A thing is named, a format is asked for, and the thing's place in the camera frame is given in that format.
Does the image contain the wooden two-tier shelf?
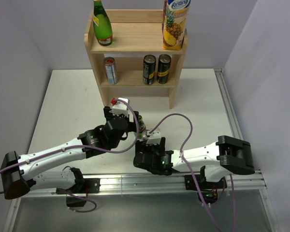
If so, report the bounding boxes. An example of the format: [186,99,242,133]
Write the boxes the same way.
[84,9,188,108]

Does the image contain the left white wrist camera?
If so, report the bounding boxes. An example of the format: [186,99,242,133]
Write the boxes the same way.
[111,98,129,117]

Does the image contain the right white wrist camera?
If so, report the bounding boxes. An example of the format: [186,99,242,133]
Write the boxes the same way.
[145,128,161,145]

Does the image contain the aluminium side rail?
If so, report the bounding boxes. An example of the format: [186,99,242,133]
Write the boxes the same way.
[214,69,243,140]

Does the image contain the blue silver energy can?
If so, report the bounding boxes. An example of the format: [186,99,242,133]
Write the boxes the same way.
[142,130,150,141]

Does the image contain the green Perrier glass bottle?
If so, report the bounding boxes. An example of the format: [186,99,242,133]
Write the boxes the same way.
[93,0,113,46]

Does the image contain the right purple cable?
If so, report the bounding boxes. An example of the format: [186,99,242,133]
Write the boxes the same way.
[147,113,236,232]

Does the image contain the green bottle red label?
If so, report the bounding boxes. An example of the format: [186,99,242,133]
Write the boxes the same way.
[132,115,146,140]

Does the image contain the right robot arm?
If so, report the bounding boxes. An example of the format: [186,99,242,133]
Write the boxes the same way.
[133,135,255,189]

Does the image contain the black beverage can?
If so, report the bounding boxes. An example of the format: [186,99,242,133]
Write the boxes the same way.
[143,55,156,85]

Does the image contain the aluminium front rail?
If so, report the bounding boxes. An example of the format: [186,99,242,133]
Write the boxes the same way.
[13,170,268,198]

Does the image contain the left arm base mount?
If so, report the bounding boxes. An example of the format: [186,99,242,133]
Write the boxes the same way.
[56,178,101,210]

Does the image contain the dark black yellow can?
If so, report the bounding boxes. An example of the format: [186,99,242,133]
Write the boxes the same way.
[157,54,171,84]

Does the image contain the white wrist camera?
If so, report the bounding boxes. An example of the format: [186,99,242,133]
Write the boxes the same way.
[111,98,129,117]
[145,128,161,145]

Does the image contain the pineapple juice carton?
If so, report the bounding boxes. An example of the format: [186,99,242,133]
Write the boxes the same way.
[162,0,191,50]

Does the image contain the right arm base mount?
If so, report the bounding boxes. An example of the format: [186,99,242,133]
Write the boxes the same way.
[184,174,227,204]

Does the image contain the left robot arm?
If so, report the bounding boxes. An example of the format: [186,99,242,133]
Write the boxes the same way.
[0,102,139,200]

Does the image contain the silver energy drink can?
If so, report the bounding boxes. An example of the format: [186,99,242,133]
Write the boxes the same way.
[104,57,118,85]

